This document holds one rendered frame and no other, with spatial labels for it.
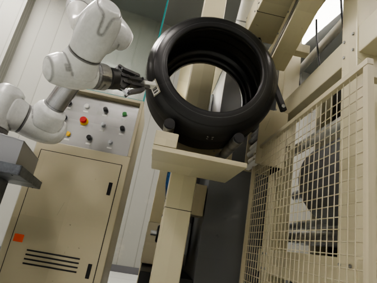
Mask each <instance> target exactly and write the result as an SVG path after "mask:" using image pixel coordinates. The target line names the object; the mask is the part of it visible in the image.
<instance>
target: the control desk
mask: <svg viewBox="0 0 377 283"><path fill-rule="evenodd" d="M65 113H66V119H65V122H66V124H67V133H66V136H65V137H64V139H63V140H62V141H61V142H59V143H57V144H43V143H39V142H37V144H36V146H35V149H34V154H35V155H36V156H37V158H38V159H39V160H38V162H37V165H36V168H35V171H34V174H33V175H34V176H35V177H36V178H37V179H38V180H40V181H41V182H42V184H41V187H40V189H34V188H29V187H25V186H22V187H21V190H20V193H19V197H18V199H17V202H16V205H15V208H14V210H13V214H12V217H11V220H10V223H9V226H8V228H7V231H6V234H5V237H4V240H3V243H2V246H1V249H0V283H107V282H108V278H109V273H110V270H111V265H112V261H113V256H114V252H115V248H116V244H117V239H118V235H119V230H120V227H121V222H122V218H123V213H124V210H125V206H126V201H127V196H128V192H129V189H130V184H131V180H132V175H133V172H134V167H135V163H136V158H137V154H138V150H139V146H140V141H141V137H142V132H143V129H144V124H145V120H144V102H143V101H137V100H134V99H129V98H124V97H119V96H116V95H110V94H105V93H100V92H95V91H92V90H87V89H85V90H79V91H78V93H77V94H76V95H75V97H74V98H73V100H72V101H71V102H70V104H69V105H68V106H67V108H66V109H65ZM15 233H16V234H22V235H24V238H23V241H22V242H18V241H13V238H14V235H15Z"/></svg>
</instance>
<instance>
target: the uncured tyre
mask: <svg viewBox="0 0 377 283"><path fill-rule="evenodd" d="M196 63H204V64H209V65H213V66H216V67H218V68H220V69H222V70H223V71H225V72H226V73H227V74H229V75H230V76H231V77H232V79H233V80H234V81H235V82H236V84H237V86H238V88H239V90H240V93H241V99H242V105H241V107H240V108H238V109H235V110H233V111H227V112H212V111H207V110H204V109H201V108H198V107H196V106H194V105H192V104H191V103H189V102H188V101H186V100H185V99H184V98H183V97H181V96H180V94H179V93H178V92H177V91H176V89H175V88H174V86H173V84H172V82H171V80H170V77H171V76H172V75H173V74H174V73H175V72H176V71H178V70H179V69H181V68H183V67H185V66H187V65H191V64H196ZM145 79H146V80H148V81H153V80H154V79H156V81H157V84H158V86H159V89H160V93H158V94H157V95H156V96H153V93H152V91H151V89H148V90H145V92H146V101H147V104H148V108H149V111H150V113H151V115H152V117H153V119H154V120H155V122H156V123H157V125H158V126H159V127H160V128H161V129H162V130H163V125H164V121H165V120H166V119H167V118H171V119H173V120H174V121H175V127H174V132H173V133H174V134H178V135H179V137H178V142H179V143H181V144H183V145H186V146H188V147H192V146H193V144H194V143H195V144H194V146H193V148H196V149H206V150H211V149H221V148H224V147H225V145H226V144H227V143H228V142H229V141H230V140H231V138H232V137H233V136H234V135H235V134H236V133H241V134H243V135H244V137H246V136H248V134H249V132H251V131H253V129H254V128H256V127H257V125H258V124H259V123H261V122H262V120H263V119H264V118H265V116H266V115H267V114H268V112H269V111H270V109H271V107H272V105H273V102H274V98H275V94H276V91H277V72H276V69H275V64H274V61H273V59H272V57H271V55H270V53H269V51H268V50H267V48H266V46H265V45H264V44H263V43H262V41H261V40H260V39H259V38H258V37H257V36H256V35H254V34H253V33H252V32H251V31H249V30H248V29H246V28H245V27H243V26H241V25H239V24H237V23H235V22H233V21H229V20H226V19H222V18H218V17H194V18H191V19H187V20H183V21H181V22H179V23H177V24H175V25H173V26H171V27H170V28H169V29H167V30H166V31H165V32H164V33H163V34H162V35H161V36H160V37H159V38H158V40H157V41H156V42H155V44H154V45H153V47H152V49H151V51H150V53H149V56H148V59H147V62H146V69H145ZM247 133H248V134H247ZM206 135H207V136H215V139H214V140H208V139H205V137H206Z"/></svg>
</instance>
